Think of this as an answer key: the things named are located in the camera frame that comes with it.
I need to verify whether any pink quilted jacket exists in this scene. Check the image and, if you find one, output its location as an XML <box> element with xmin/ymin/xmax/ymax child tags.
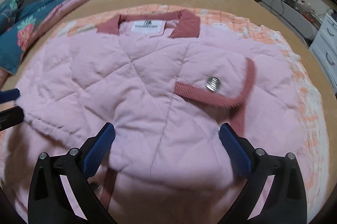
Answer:
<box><xmin>0</xmin><ymin>9</ymin><xmax>316</xmax><ymax>224</ymax></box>

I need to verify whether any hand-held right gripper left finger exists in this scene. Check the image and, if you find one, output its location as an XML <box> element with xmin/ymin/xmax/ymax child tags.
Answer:
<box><xmin>28</xmin><ymin>122</ymin><xmax>116</xmax><ymax>224</ymax></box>

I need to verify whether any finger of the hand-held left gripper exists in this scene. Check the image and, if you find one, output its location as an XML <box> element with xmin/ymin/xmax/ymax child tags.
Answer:
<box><xmin>0</xmin><ymin>106</ymin><xmax>25</xmax><ymax>132</ymax></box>
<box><xmin>0</xmin><ymin>88</ymin><xmax>21</xmax><ymax>104</ymax></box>

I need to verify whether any orange checked blanket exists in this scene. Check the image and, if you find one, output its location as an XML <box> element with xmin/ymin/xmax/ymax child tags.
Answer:
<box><xmin>0</xmin><ymin>4</ymin><xmax>329</xmax><ymax>214</ymax></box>

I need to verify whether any blue floral quilt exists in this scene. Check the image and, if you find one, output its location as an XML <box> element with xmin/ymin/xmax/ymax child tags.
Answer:
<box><xmin>0</xmin><ymin>0</ymin><xmax>77</xmax><ymax>74</ymax></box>

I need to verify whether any white drawer cabinet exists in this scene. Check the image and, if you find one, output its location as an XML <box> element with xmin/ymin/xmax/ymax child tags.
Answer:
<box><xmin>309</xmin><ymin>12</ymin><xmax>337</xmax><ymax>78</ymax></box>

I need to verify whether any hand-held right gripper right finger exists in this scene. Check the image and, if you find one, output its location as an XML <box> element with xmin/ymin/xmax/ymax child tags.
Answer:
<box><xmin>219</xmin><ymin>123</ymin><xmax>308</xmax><ymax>224</ymax></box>

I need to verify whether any grey desk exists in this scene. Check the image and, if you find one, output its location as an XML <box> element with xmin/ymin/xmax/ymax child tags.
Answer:
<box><xmin>244</xmin><ymin>0</ymin><xmax>323</xmax><ymax>43</ymax></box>

